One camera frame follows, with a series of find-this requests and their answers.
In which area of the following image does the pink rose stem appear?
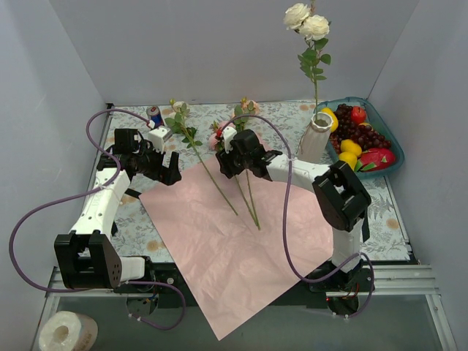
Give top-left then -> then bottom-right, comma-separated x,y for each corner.
208,121 -> 261,230

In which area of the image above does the black printed ribbon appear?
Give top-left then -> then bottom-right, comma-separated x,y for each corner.
124,189 -> 141,200

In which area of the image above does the pink wrapping paper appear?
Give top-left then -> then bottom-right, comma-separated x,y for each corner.
140,157 -> 333,339

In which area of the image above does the white rose stem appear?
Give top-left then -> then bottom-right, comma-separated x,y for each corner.
283,1 -> 331,114

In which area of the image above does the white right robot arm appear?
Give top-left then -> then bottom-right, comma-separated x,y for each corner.
216,127 -> 374,291

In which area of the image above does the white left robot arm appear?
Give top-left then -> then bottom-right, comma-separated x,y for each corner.
54,126 -> 181,293

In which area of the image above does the white ribbed ceramic vase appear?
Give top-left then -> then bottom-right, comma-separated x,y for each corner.
298,112 -> 332,163

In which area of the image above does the cream bud stem left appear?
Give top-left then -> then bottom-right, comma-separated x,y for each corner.
165,99 -> 238,216

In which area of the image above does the red bull drink can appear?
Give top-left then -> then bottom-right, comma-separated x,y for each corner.
146,105 -> 166,130

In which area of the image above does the peach bud stem middle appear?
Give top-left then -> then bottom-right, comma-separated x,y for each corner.
232,97 -> 261,230

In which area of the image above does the floral patterned table mat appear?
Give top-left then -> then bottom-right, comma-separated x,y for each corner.
96,101 -> 410,263

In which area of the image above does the yellow pepper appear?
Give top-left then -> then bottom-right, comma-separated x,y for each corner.
321,107 -> 339,133

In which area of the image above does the yellow lemon upper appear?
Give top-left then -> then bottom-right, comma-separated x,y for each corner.
340,139 -> 362,157

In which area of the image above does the yellow lemon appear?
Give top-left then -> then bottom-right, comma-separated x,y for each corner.
340,139 -> 362,157
339,151 -> 358,170

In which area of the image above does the yellow lemon lower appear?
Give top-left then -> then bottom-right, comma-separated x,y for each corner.
339,151 -> 358,170

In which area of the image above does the dark purple grape bunch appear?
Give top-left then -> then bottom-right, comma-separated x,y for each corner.
330,104 -> 392,154

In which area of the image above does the red apple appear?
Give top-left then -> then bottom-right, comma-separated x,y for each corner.
351,106 -> 366,124

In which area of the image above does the pink dragon fruit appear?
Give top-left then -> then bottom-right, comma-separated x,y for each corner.
355,148 -> 396,173

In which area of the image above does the white toilet paper roll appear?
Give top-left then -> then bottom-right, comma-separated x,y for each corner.
38,311 -> 98,351

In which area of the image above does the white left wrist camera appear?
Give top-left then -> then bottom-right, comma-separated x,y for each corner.
148,126 -> 173,154

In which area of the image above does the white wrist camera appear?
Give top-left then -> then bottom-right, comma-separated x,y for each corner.
148,126 -> 173,154
216,126 -> 237,153

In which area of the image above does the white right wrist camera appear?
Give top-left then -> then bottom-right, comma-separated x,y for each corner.
216,126 -> 237,153

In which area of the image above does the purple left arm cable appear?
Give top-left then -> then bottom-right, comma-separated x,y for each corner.
8,108 -> 186,331

